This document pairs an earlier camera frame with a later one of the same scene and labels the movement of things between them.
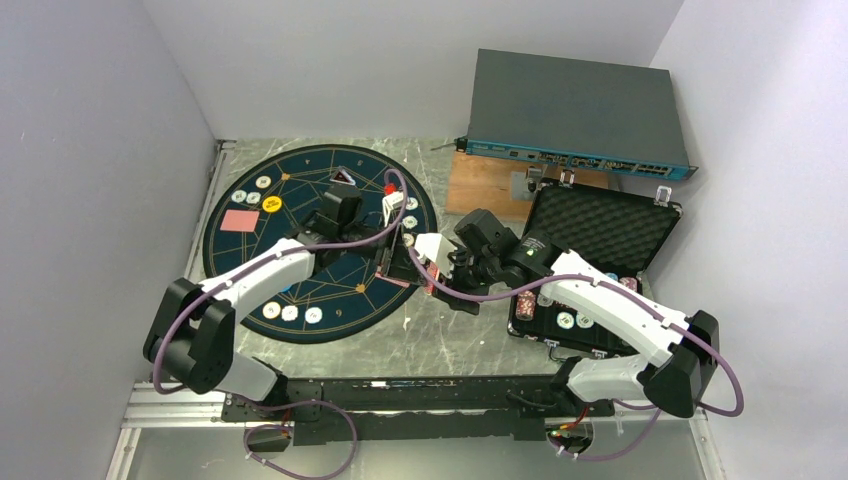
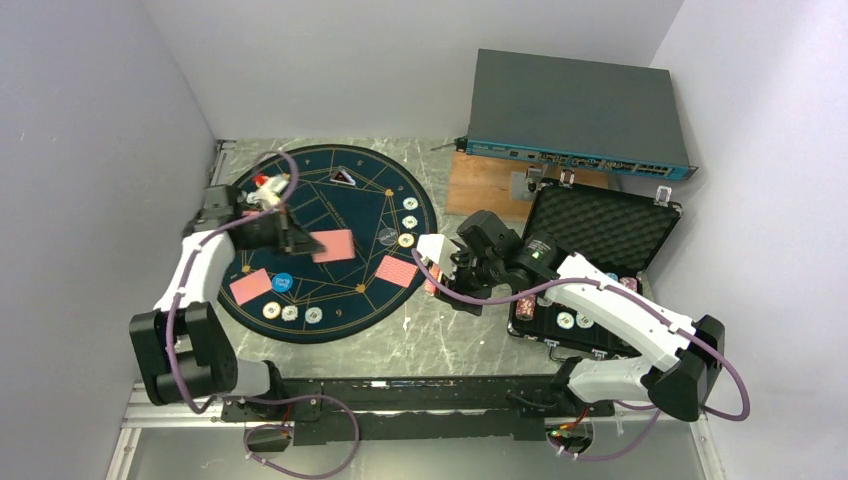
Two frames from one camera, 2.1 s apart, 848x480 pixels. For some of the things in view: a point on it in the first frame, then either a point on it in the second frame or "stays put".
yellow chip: x=271 y=310 stays put
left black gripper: x=396 y=261 to x=290 y=237
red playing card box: x=433 y=271 stays put
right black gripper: x=469 y=306 stays put
